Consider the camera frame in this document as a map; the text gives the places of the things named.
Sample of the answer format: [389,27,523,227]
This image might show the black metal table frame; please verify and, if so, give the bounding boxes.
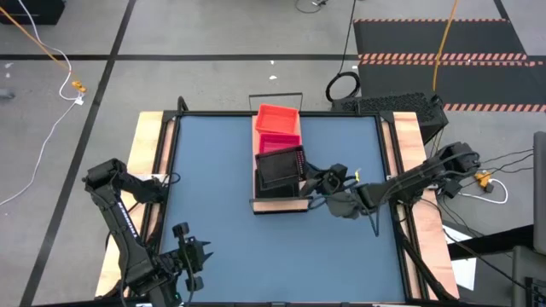
[102,96,458,307]

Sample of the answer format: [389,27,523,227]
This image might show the white power cable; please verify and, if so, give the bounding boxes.
[0,0,86,206]

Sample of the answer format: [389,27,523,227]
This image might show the black perforated metal case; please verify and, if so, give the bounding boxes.
[331,91,450,145]

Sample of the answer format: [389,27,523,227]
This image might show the wooden shelf with black frame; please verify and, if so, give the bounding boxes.
[248,92,316,216]

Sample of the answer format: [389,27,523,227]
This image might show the red plastic slotted basket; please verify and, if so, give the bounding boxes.
[258,132,302,155]

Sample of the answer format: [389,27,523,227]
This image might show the orange power strip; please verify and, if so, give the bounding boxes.
[473,170,496,188]

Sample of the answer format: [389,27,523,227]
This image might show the white paper sheet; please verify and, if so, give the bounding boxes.
[443,225,477,292]

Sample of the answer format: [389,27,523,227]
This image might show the black box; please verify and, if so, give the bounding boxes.
[0,0,67,26]

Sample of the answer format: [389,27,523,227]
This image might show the black floor mat orange stripes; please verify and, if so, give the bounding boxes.
[352,18,529,61]
[357,59,546,114]

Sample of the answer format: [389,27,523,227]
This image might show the orange extension cable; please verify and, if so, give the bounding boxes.
[0,6,88,94]

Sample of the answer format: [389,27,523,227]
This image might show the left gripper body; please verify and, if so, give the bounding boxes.
[168,221,206,293]

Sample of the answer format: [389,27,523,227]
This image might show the black coiled cable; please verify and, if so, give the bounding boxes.
[325,0,362,103]

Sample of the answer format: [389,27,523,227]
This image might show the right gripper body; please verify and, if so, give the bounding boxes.
[314,163,357,198]

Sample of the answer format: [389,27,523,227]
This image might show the black power adapter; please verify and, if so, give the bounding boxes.
[443,178,464,200]

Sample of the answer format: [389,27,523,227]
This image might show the thin black cable loop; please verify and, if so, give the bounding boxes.
[294,0,330,14]

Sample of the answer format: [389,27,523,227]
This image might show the white looped cable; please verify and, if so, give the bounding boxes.
[459,177,509,205]

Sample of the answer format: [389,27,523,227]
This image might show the orange plastic slotted basket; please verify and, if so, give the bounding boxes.
[255,103,300,136]

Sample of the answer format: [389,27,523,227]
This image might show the grey furniture piece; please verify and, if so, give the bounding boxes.
[510,245,546,307]

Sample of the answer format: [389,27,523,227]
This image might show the light wooden side board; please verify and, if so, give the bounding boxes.
[96,111,176,298]
[381,111,460,299]

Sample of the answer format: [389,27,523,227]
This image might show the black angled panel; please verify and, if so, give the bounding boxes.
[447,224,535,261]

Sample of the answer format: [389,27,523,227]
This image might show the yellow extension cable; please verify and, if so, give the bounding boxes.
[432,0,461,92]

